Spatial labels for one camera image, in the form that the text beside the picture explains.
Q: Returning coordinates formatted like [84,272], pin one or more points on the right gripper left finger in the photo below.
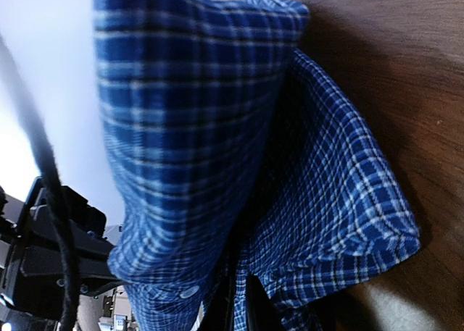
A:
[219,316]

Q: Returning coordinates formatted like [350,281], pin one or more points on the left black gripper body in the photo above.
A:
[32,277]

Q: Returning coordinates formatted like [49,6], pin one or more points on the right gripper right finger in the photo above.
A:
[260,312]

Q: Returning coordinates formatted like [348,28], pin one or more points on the blue checkered shirt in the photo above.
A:
[237,155]

